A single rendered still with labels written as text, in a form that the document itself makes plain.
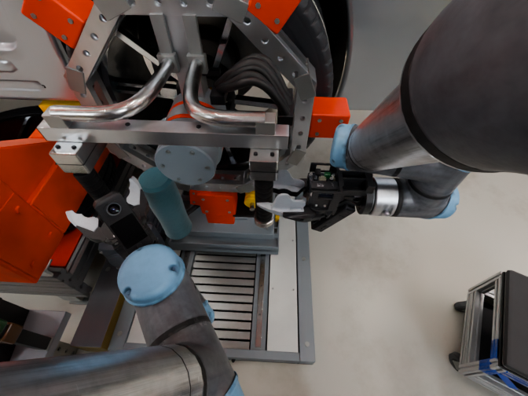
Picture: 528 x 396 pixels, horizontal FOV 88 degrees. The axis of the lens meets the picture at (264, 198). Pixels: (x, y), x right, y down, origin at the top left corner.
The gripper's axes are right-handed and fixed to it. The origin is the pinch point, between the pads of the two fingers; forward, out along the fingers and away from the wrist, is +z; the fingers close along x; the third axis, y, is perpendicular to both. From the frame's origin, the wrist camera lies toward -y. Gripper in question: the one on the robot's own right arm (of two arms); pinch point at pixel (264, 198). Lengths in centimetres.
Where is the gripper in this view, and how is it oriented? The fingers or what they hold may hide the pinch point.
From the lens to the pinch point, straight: 55.4
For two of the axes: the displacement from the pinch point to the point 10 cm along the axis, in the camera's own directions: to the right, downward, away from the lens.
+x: -0.6, 8.0, -6.0
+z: -10.0, -0.5, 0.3
